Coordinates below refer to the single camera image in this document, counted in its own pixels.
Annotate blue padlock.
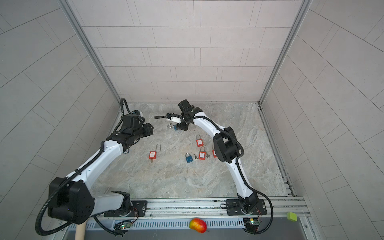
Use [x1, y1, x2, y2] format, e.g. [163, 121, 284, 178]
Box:
[185, 153, 194, 163]
[167, 123, 179, 131]

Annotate right black cable conduit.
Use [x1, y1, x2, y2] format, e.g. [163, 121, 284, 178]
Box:
[153, 113, 274, 235]

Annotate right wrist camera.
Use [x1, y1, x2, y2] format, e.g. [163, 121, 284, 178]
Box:
[167, 116, 182, 124]

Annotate right circuit board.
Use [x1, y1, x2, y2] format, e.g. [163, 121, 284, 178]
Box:
[243, 218, 260, 234]

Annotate left black cable conduit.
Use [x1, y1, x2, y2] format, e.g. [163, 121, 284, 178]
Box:
[34, 97, 133, 237]

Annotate left circuit board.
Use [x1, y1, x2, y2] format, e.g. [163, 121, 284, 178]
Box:
[114, 220, 132, 231]

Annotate mango fruit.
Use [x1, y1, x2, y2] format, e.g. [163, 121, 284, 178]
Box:
[189, 218, 208, 234]

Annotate circuit board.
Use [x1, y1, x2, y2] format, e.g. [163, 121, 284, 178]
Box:
[114, 220, 132, 231]
[243, 218, 260, 234]

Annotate aluminium rail frame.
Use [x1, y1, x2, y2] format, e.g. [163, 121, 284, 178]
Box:
[50, 196, 316, 240]

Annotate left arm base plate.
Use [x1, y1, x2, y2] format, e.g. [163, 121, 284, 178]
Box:
[103, 201, 148, 218]

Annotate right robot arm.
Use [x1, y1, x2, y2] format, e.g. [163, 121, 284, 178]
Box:
[178, 100, 259, 214]

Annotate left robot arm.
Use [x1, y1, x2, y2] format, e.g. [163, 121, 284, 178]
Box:
[48, 111, 154, 225]

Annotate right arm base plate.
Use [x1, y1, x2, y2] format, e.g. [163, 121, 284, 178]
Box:
[220, 199, 268, 216]

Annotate black cable conduit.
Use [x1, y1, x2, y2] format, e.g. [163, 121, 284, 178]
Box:
[34, 97, 133, 237]
[153, 113, 274, 235]

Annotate beige wooden handle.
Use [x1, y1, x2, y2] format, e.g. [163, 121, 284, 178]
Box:
[75, 222, 87, 240]

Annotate green cube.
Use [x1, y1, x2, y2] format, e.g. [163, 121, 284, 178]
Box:
[287, 212, 298, 222]

